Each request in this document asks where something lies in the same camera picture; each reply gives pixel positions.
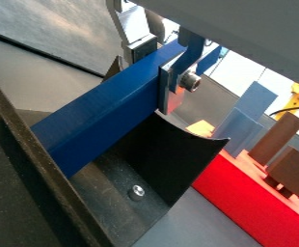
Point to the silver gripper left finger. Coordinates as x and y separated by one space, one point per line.
138 41

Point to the light blue tall peg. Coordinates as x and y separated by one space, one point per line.
255 100

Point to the brown heart peg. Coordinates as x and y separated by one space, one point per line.
283 172

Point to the blue rectangular bar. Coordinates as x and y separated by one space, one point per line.
115 115

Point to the brown cylinder peg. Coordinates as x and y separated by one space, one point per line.
275 139

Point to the black curved fixture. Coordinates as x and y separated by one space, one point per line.
107 205

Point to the light blue notched peg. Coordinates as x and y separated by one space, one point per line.
239 128

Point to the red peg board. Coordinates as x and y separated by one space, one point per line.
232 184

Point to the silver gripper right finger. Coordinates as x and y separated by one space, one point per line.
180 73

